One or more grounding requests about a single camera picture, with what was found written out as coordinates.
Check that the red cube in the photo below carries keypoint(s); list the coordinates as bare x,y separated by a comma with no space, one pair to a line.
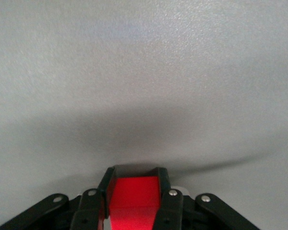
134,198

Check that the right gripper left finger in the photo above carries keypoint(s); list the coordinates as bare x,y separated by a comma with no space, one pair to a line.
88,210

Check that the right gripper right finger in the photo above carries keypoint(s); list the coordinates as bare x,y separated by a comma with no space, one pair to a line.
170,210

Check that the dark grey table mat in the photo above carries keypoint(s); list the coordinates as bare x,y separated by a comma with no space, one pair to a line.
144,83

